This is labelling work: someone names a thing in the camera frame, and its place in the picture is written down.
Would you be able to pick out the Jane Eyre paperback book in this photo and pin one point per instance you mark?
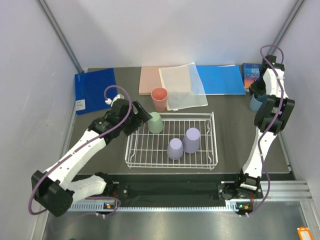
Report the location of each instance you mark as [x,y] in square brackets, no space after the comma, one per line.
[250,73]

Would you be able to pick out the orange key tag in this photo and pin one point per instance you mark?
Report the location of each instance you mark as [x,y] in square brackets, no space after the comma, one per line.
[304,233]

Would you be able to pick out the white slotted cable duct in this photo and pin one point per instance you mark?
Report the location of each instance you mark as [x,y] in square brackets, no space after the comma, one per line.
[106,206]

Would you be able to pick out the large purple cup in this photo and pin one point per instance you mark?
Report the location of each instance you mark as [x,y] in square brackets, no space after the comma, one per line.
[191,141]

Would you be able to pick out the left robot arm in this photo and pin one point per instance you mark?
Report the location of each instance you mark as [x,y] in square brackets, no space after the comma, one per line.
[55,189]

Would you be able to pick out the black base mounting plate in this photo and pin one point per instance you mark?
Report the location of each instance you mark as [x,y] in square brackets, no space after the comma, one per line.
[174,190]

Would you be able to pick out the white wire dish rack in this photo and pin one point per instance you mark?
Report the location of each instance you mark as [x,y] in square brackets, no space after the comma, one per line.
[147,150]

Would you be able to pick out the light blue folder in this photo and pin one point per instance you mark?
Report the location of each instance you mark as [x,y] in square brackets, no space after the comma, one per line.
[221,79]

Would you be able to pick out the pink board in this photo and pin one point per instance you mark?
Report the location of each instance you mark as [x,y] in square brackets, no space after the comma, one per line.
[149,80]

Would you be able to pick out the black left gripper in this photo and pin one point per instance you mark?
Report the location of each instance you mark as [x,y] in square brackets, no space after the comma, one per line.
[140,118]

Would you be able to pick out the pink cup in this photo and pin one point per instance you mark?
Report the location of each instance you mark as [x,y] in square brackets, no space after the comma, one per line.
[159,97]

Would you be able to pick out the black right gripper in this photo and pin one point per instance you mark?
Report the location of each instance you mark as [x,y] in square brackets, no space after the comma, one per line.
[253,89]

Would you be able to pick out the white mesh bag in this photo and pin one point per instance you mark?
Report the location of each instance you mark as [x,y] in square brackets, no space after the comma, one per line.
[184,86]

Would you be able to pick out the blue cup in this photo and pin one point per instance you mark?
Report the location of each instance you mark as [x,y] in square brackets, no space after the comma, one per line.
[256,102]

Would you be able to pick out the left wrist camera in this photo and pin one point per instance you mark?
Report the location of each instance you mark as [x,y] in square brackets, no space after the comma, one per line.
[110,101]

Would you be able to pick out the small purple cup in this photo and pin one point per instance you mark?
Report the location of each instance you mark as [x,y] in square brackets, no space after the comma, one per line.
[175,149]

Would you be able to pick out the green cup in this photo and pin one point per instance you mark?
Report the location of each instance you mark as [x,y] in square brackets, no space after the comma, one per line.
[155,124]

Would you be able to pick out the dark blue folder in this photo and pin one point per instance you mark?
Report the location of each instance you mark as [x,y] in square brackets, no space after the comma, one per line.
[89,90]

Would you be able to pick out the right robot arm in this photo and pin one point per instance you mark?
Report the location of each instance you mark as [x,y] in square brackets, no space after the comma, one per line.
[270,119]

